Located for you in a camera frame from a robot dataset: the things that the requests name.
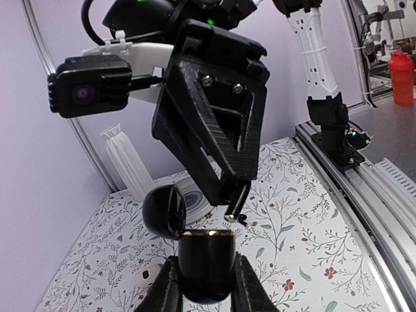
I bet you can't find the white ribbed vase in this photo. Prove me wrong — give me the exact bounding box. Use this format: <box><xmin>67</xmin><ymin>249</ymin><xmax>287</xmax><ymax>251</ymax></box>
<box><xmin>100</xmin><ymin>123</ymin><xmax>155</xmax><ymax>202</ymax></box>

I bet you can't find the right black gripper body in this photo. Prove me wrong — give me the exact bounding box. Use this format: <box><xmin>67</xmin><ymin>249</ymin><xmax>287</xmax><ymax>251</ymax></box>
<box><xmin>151</xmin><ymin>19</ymin><xmax>270</xmax><ymax>156</ymax></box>

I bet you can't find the aluminium front rail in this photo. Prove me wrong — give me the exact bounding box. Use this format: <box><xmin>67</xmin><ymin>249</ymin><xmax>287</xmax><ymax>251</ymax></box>
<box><xmin>295</xmin><ymin>123</ymin><xmax>415</xmax><ymax>311</ymax></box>

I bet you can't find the red shaker bottle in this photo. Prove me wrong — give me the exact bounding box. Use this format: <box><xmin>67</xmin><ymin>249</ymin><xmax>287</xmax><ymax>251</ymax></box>
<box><xmin>388</xmin><ymin>51</ymin><xmax>414</xmax><ymax>106</ymax></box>

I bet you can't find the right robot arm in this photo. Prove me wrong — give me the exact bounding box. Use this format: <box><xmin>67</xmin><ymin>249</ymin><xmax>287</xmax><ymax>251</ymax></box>
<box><xmin>98</xmin><ymin>1</ymin><xmax>361</xmax><ymax>179</ymax></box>

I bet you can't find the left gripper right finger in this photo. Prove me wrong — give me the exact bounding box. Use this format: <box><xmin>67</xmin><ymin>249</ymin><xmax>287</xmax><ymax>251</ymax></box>
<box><xmin>231</xmin><ymin>253</ymin><xmax>279</xmax><ymax>312</ymax></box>

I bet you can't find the swirl patterned plate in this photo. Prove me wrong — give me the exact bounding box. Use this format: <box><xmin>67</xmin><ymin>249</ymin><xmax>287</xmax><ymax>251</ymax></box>
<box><xmin>176</xmin><ymin>177</ymin><xmax>214</xmax><ymax>225</ymax></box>

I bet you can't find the right aluminium post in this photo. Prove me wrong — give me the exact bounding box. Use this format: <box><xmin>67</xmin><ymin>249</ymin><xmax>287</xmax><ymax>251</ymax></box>
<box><xmin>21</xmin><ymin>1</ymin><xmax>121</xmax><ymax>192</ymax></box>

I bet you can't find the cream case right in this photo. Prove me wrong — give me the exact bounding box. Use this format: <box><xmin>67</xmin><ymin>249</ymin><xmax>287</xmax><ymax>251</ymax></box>
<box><xmin>135</xmin><ymin>264</ymin><xmax>162</xmax><ymax>289</ymax></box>

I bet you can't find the black gold-trim charging case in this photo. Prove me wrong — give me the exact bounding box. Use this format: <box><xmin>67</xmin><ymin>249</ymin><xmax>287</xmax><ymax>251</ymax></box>
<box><xmin>142</xmin><ymin>185</ymin><xmax>235</xmax><ymax>304</ymax></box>

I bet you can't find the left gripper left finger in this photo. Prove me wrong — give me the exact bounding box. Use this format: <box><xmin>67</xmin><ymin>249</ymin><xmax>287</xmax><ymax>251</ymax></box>
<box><xmin>134</xmin><ymin>256</ymin><xmax>182</xmax><ymax>312</ymax></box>

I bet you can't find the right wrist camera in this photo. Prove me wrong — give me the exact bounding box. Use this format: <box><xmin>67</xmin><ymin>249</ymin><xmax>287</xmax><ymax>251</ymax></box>
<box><xmin>47</xmin><ymin>55</ymin><xmax>133</xmax><ymax>118</ymax></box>

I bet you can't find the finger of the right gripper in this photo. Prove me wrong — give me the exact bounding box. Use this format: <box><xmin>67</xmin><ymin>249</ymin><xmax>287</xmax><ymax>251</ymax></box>
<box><xmin>151</xmin><ymin>107</ymin><xmax>235</xmax><ymax>207</ymax></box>
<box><xmin>168</xmin><ymin>56</ymin><xmax>268</xmax><ymax>181</ymax></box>

